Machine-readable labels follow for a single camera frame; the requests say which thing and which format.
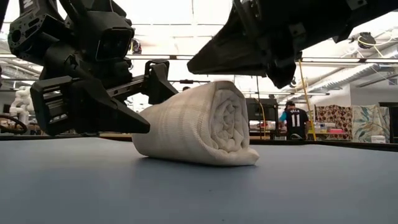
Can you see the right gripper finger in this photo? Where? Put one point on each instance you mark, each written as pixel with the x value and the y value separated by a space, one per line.
pixel 233 53

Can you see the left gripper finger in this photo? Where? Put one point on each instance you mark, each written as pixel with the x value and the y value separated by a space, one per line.
pixel 158 84
pixel 93 115

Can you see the white checked towel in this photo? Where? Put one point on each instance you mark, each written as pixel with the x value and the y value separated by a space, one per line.
pixel 192 127

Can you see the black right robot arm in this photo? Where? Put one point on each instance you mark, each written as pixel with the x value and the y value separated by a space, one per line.
pixel 373 12

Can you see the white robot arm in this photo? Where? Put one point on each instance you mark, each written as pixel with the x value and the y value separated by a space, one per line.
pixel 20 105

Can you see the person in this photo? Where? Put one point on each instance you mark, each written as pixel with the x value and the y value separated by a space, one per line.
pixel 295 119

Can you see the brown floral fabric panel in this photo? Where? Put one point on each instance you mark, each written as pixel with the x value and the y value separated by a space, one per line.
pixel 334 118

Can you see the green leaf fabric panel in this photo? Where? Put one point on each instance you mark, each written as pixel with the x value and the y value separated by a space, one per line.
pixel 370 121

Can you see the white tub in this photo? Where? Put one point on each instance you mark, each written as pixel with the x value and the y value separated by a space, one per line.
pixel 377 139

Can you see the black cabinet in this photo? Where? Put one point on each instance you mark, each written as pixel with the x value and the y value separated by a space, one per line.
pixel 394 124

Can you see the black rig frame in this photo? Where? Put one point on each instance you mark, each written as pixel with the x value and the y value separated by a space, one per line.
pixel 189 81

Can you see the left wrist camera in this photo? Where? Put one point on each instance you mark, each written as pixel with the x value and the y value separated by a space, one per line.
pixel 113 40

